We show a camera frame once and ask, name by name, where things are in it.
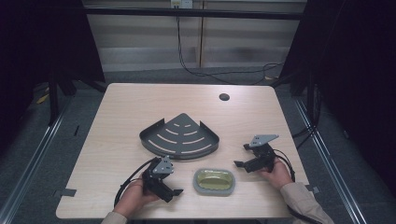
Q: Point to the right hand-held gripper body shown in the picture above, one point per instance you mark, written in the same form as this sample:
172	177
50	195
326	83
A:
263	155

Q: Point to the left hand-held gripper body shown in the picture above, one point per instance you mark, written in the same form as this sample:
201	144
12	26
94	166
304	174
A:
155	177

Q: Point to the grey soap dish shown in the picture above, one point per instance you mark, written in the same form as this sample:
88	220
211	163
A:
196	186

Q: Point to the yellow-green soap bar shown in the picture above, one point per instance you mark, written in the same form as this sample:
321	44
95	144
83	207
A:
214	180

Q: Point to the black metal corner shelf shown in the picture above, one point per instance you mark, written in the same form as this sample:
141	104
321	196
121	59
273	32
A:
180	138

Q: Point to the person's right hand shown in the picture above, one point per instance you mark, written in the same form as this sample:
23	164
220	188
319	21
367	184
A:
280	175

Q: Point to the person's left hand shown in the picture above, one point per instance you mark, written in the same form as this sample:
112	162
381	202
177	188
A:
132	197

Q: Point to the grey tape piece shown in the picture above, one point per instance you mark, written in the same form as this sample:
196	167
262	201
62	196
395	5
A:
313	189
67	192

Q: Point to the black metal stand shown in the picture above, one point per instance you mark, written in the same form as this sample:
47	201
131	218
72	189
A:
53	99
311	99

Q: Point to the dark curtain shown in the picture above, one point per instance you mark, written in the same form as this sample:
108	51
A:
358	77
37	46

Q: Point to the yellow tape piece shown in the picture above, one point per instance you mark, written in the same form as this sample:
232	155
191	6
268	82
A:
42	99

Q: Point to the metal floor rail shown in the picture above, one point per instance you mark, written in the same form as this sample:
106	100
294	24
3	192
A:
336	168
28	165

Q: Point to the black horizontal frame bar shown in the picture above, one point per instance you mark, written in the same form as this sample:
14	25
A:
193	13

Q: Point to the white wall socket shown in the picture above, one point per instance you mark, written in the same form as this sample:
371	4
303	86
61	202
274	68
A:
182	3

